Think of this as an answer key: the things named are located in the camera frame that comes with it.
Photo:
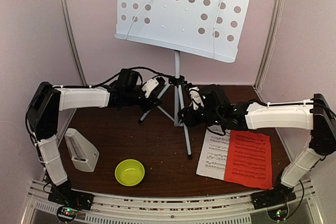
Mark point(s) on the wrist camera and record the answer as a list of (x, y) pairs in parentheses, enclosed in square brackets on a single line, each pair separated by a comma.
[(151, 85), (194, 93)]

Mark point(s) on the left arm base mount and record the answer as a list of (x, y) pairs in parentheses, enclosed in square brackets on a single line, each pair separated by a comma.
[(69, 208)]

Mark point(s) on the white sheet music page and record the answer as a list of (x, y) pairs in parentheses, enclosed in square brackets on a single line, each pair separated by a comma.
[(214, 152)]

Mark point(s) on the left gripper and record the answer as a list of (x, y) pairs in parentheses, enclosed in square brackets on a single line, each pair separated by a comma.
[(149, 105)]

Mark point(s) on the white perforated music stand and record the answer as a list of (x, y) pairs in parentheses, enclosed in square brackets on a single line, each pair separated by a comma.
[(207, 28)]

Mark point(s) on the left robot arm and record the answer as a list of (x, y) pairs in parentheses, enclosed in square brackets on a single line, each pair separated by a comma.
[(42, 114)]

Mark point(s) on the green bowl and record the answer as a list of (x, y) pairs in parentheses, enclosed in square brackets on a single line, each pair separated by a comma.
[(129, 172)]

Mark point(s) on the aluminium front rail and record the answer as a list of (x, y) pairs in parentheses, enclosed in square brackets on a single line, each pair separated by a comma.
[(230, 208)]

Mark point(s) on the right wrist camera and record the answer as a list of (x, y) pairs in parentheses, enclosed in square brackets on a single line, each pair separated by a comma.
[(194, 93)]

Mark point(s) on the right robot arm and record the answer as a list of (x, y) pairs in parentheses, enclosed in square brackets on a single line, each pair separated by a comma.
[(211, 106)]

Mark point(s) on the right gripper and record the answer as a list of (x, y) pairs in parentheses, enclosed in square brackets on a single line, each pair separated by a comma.
[(189, 121)]

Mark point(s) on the right aluminium frame post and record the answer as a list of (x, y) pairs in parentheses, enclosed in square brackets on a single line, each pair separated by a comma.
[(269, 45)]

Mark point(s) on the white metronome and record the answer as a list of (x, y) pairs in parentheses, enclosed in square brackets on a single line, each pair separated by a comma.
[(83, 153)]

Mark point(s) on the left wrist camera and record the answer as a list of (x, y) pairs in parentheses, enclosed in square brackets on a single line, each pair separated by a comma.
[(151, 85)]

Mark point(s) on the aluminium frame post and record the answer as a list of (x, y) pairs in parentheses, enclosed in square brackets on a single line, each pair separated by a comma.
[(72, 42), (269, 45)]

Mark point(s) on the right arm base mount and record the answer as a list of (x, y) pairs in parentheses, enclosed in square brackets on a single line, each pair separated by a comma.
[(275, 201)]

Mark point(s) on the red sheet music page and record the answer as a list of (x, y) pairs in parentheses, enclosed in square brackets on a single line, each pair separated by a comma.
[(249, 161)]

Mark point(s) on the left aluminium frame post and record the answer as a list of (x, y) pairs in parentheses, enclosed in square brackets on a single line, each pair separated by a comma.
[(72, 42)]

